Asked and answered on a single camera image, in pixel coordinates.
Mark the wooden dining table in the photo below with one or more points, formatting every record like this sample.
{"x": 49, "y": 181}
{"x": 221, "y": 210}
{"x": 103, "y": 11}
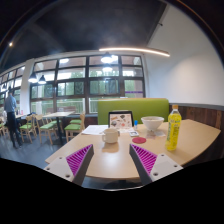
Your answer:
{"x": 58, "y": 114}

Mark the dark-framed window wall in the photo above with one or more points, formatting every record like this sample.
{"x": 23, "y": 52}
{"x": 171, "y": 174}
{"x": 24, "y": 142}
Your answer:
{"x": 83, "y": 86}

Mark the wooden chairs with green seats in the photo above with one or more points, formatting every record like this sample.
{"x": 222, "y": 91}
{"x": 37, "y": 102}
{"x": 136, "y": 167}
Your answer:
{"x": 46, "y": 126}

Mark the white paper sheet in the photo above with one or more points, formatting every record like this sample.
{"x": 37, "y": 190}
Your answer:
{"x": 95, "y": 130}

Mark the colourful printed leaflet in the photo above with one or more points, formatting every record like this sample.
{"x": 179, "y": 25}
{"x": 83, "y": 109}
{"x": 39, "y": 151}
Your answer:
{"x": 125, "y": 130}

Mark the white mug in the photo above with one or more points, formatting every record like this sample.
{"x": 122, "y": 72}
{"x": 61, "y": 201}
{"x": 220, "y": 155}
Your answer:
{"x": 110, "y": 136}

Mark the green bench backrest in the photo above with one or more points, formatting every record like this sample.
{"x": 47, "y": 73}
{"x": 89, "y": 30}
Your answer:
{"x": 133, "y": 108}

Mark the flat round red coaster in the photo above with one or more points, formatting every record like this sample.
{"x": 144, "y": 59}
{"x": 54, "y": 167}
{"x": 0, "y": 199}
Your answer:
{"x": 139, "y": 140}

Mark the small blue-capped vial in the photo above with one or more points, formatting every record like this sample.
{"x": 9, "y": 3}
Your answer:
{"x": 135, "y": 125}

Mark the black-framed tablet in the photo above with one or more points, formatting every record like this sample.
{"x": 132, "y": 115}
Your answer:
{"x": 120, "y": 120}

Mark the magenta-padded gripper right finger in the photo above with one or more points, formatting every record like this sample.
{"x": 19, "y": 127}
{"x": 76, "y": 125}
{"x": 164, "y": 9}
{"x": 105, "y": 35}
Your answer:
{"x": 158, "y": 166}

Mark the long curved ceiling light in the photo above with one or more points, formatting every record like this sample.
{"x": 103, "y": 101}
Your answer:
{"x": 133, "y": 49}

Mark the black pendant lamps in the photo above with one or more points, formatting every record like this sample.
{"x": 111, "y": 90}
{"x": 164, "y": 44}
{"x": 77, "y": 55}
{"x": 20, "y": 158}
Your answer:
{"x": 106, "y": 58}

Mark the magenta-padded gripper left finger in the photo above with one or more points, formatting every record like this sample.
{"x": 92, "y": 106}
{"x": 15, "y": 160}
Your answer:
{"x": 66, "y": 168}

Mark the yellow drink bottle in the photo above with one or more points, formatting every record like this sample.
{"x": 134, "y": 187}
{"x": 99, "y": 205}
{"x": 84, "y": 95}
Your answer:
{"x": 173, "y": 130}

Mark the person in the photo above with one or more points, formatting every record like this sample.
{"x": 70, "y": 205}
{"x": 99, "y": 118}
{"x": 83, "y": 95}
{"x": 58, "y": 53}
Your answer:
{"x": 11, "y": 113}

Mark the white bowl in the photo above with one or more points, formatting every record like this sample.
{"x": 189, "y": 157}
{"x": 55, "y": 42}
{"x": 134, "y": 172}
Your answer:
{"x": 152, "y": 123}

